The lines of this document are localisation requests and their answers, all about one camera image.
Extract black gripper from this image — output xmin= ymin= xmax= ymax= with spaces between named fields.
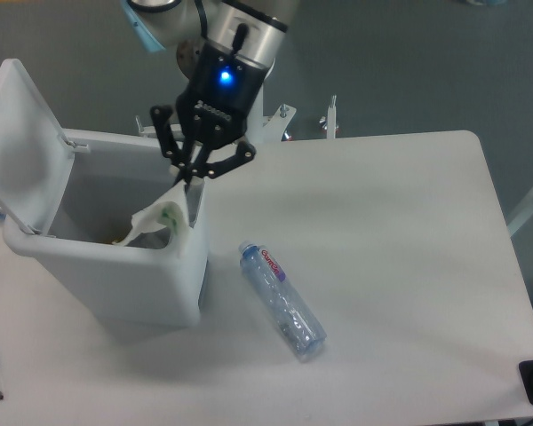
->
xmin=150 ymin=43 xmax=267 ymax=193

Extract clear plastic wrapper bag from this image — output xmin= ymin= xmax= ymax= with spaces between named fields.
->
xmin=128 ymin=184 xmax=190 ymax=258

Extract clear plastic water bottle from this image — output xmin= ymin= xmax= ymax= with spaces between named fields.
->
xmin=239 ymin=241 xmax=327 ymax=359

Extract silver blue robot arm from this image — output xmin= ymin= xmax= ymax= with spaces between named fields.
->
xmin=122 ymin=1 xmax=298 ymax=184

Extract white trash can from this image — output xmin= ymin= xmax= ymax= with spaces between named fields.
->
xmin=0 ymin=59 xmax=209 ymax=327

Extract white bracket with bolt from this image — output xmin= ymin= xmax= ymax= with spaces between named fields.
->
xmin=319 ymin=94 xmax=339 ymax=139

